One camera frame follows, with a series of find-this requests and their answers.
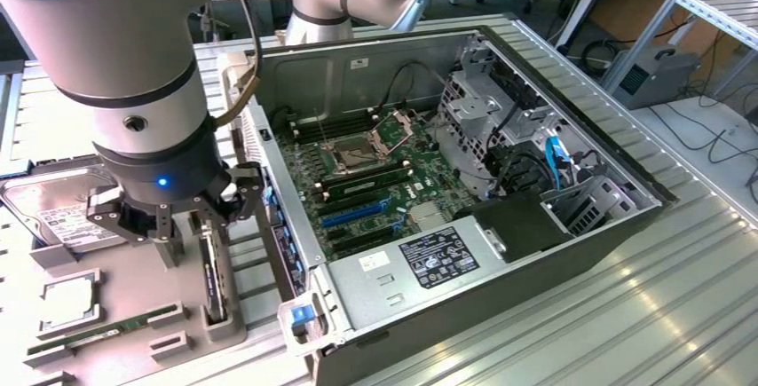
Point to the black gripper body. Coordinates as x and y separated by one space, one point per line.
160 168

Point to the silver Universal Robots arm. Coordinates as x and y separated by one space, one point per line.
119 49

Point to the silver hard disk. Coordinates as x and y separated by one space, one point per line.
35 199

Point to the grey parts rack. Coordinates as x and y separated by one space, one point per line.
136 288

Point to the blue expansion slot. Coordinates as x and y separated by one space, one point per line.
355 213

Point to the CPU socket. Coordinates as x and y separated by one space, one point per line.
355 155

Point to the black RAM stick with label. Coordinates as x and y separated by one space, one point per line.
367 184

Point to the silver CPU chip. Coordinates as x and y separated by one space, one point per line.
68 301

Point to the black expansion slot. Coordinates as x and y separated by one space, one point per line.
360 241

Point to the green RAM stick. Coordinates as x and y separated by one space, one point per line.
107 328

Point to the metal socket cover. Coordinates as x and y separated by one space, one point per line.
396 131

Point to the blue case latch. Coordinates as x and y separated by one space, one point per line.
302 315

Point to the green motherboard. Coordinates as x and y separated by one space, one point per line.
426 173

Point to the silver power supply unit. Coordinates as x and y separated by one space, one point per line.
379 284

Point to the small silver chipset heatsink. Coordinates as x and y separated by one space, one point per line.
426 217

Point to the silver disk bay cage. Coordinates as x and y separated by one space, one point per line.
474 111

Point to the black plastic air shroud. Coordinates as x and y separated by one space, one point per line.
520 226

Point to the open black PC case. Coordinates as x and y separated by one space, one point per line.
532 297

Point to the silver perforated bay bracket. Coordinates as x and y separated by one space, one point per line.
593 208

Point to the aluminium profile frame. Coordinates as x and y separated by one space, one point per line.
710 9

